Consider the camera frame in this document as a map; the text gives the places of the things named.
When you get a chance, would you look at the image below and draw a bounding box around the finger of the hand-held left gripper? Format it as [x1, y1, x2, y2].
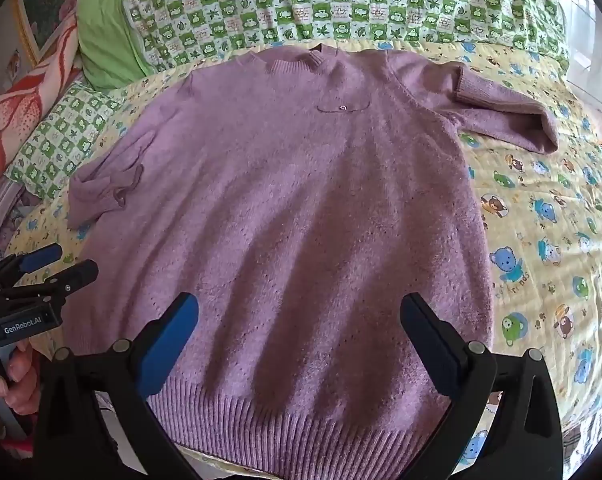
[0, 259, 100, 311]
[0, 242, 64, 286]

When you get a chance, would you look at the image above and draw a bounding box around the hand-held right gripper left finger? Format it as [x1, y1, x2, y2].
[33, 291, 202, 480]

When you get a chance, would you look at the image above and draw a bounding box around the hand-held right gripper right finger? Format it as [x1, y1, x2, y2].
[400, 292, 564, 480]

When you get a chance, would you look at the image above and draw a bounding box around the purple knit sweater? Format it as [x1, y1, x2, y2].
[61, 44, 559, 461]

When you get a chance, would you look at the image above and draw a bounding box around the person's left hand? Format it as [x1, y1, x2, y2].
[0, 342, 42, 436]

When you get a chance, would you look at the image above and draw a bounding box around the purple striped cloth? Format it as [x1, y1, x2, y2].
[0, 180, 36, 261]

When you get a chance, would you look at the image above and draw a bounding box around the green checkered pillow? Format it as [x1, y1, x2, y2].
[8, 82, 132, 201]

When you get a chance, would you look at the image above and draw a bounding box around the red floral pillow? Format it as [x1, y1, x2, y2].
[0, 5, 89, 181]

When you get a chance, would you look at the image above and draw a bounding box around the plaid cloth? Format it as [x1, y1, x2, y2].
[561, 410, 602, 480]

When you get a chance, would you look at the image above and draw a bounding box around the yellow bear print bed sheet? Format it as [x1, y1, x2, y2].
[6, 40, 602, 480]

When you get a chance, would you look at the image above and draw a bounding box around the plain green cloth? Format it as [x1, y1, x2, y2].
[76, 0, 157, 93]

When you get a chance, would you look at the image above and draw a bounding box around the green checkered quilt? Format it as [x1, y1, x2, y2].
[123, 0, 569, 73]

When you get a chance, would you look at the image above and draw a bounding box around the window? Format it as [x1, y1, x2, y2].
[556, 0, 602, 126]

